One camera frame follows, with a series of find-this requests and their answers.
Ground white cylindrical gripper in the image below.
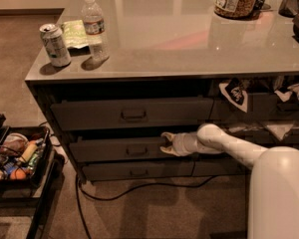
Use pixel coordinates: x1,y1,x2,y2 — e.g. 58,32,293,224
160,132,202,156

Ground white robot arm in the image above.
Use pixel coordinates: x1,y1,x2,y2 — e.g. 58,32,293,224
161,123,299,239

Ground grey drawer cabinet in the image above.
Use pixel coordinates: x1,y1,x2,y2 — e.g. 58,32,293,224
26,0,299,181

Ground white bag in drawer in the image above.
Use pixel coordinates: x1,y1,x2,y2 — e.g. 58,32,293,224
226,120,295,141

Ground black white chip bag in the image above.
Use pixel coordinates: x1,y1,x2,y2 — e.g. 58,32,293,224
219,78,248,113

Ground clear plastic water bottle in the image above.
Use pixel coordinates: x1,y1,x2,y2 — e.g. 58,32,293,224
82,0,110,62

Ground green snack packet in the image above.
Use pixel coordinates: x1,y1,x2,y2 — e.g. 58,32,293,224
61,20,88,49

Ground black bin of items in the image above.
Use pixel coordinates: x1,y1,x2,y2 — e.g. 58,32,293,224
0,126,52,189

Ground silver soda can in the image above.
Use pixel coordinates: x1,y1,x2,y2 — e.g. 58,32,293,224
39,23,71,67

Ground black floor cable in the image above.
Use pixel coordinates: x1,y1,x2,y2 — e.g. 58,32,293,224
75,172,220,239

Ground black cart frame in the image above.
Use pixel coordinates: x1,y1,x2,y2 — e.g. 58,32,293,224
0,114,65,239

